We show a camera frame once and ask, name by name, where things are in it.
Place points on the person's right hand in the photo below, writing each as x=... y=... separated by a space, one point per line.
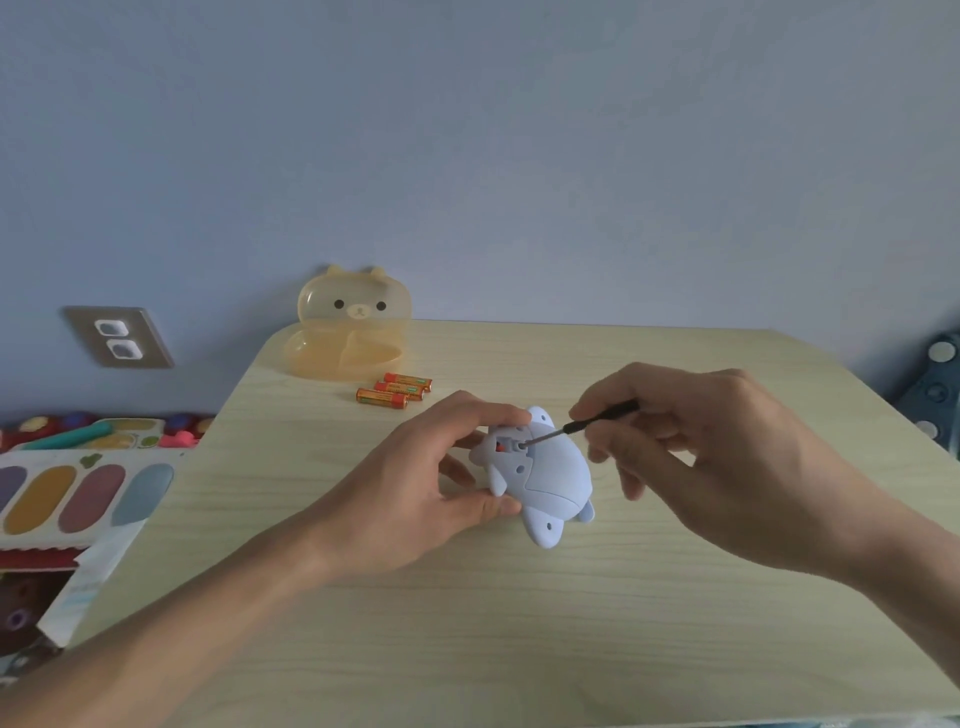
x=735 y=472

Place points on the person's left hand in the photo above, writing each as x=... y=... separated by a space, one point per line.
x=390 y=502

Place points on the orange battery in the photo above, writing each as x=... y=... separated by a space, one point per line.
x=394 y=390
x=381 y=398
x=409 y=381

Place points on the small black screwdriver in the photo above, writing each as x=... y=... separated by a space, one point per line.
x=600 y=417

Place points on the light blue airplane toy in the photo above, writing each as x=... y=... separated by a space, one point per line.
x=559 y=480

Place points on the person's left forearm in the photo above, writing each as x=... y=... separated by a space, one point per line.
x=165 y=645

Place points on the orange bear-shaped plastic box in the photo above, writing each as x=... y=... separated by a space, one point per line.
x=352 y=322

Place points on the white board with coloured ovals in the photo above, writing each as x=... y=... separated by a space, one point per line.
x=94 y=499

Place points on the white light-blue paper bag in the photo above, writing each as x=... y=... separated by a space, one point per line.
x=90 y=581

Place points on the teal plastic stick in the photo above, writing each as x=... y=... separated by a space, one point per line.
x=67 y=438

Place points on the beige wall socket plate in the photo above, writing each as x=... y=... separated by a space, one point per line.
x=82 y=337

